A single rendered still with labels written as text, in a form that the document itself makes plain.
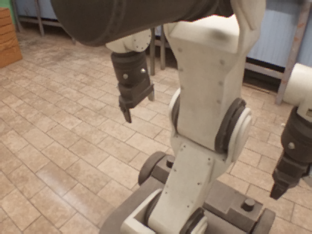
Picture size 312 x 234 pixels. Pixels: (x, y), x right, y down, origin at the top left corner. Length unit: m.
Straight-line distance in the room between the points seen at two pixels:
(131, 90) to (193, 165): 0.25
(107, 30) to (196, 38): 0.26
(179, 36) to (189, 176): 0.37
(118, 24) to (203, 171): 0.49
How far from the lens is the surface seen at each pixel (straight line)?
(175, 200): 0.68
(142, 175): 1.03
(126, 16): 0.18
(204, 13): 0.30
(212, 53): 0.41
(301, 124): 0.41
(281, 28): 1.83
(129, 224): 0.69
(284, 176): 0.50
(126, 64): 0.56
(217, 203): 0.93
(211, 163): 0.60
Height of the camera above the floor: 0.95
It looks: 37 degrees down
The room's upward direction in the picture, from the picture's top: straight up
